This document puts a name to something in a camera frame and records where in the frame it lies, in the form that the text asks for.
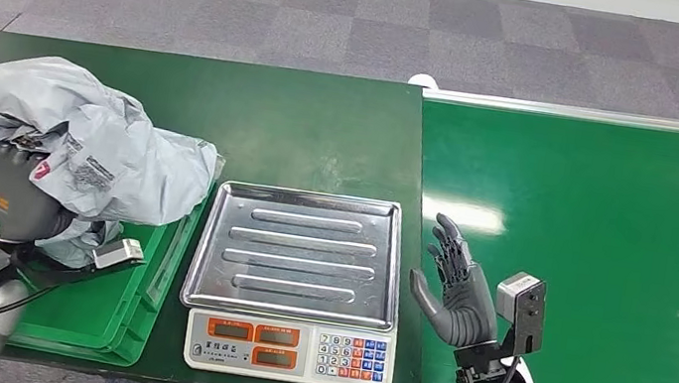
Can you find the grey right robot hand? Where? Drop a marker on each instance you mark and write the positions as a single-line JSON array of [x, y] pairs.
[[463, 307]]

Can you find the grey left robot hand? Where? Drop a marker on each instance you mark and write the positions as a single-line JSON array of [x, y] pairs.
[[13, 197]]

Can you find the green plastic delivery box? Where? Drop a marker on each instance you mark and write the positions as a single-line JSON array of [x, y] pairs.
[[83, 313]]

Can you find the green conveyor belt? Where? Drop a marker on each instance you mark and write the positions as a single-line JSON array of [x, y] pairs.
[[635, 258]]

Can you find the steel scale weighing tray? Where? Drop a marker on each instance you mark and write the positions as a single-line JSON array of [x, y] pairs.
[[298, 250]]

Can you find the white electronic price scale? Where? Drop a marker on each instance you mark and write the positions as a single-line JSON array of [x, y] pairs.
[[290, 352]]

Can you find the white round knob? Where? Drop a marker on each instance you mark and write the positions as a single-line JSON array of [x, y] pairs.
[[423, 81]]

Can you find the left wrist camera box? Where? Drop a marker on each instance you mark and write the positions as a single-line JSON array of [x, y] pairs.
[[115, 251]]

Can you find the aluminium conveyor frame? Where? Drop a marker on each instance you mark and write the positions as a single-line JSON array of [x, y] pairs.
[[589, 113]]

